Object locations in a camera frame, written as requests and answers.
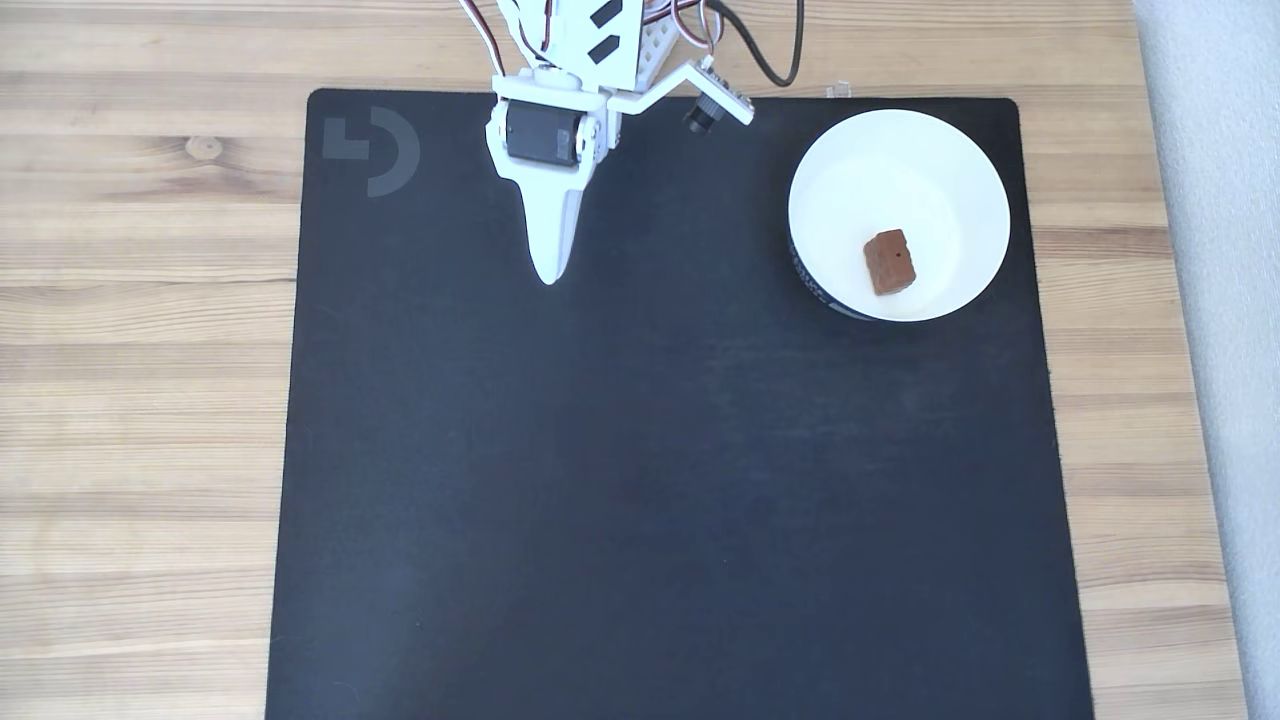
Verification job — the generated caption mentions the red-brown toy block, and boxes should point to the red-brown toy block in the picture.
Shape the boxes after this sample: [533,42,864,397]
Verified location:
[863,229,917,297]

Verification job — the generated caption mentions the black desk mat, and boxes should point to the black desk mat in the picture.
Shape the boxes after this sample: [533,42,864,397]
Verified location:
[265,88,1096,720]

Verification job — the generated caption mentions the white round bowl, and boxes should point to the white round bowl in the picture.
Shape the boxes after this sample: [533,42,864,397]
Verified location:
[787,108,1012,324]

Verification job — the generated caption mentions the red white black servo wires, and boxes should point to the red white black servo wires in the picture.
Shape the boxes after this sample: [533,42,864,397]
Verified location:
[459,0,513,83]
[668,0,717,51]

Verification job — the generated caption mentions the wrist camera on white bracket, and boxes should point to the wrist camera on white bracket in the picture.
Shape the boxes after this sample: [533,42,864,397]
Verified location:
[608,55,756,137]

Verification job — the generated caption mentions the black camera cable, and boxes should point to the black camera cable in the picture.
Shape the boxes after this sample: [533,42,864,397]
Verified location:
[714,0,807,89]

